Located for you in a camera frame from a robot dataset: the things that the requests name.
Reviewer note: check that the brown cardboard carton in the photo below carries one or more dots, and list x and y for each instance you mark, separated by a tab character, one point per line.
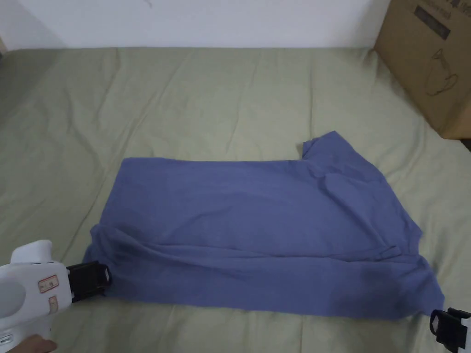
430	55

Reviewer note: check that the bed with pale green sheet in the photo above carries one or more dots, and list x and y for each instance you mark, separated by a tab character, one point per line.
220	103

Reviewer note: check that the blue shirt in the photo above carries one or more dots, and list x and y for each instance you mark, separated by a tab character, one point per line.
265	235

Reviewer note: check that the person's left hand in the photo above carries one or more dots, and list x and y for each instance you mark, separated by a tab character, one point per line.
27	345

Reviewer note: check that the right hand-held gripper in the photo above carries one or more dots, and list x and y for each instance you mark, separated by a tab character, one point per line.
466	334

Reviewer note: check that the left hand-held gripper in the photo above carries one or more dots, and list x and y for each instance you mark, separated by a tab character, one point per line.
22	279

